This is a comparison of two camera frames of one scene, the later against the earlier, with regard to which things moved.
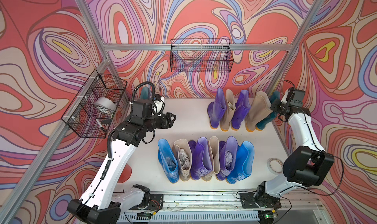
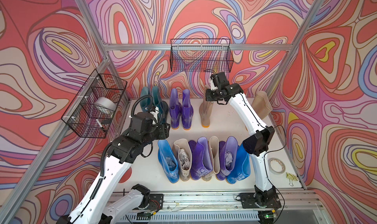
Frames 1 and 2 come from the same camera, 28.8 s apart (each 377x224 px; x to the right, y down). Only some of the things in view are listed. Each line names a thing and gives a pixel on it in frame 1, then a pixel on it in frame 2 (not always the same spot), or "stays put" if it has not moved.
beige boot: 214,143 stays put
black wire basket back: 201,55 stays put
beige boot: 261,107 stays put
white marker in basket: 98,123 stays put
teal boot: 261,125 to 157,100
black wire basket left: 90,113 stays put
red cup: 125,175 stays put
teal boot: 144,93 stays put
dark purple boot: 242,108 to 187,110
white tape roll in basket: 106,103 stays put
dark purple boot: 215,108 to 175,109
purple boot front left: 201,165 stays put
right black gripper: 274,106 to 208,96
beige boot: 230,106 to 205,110
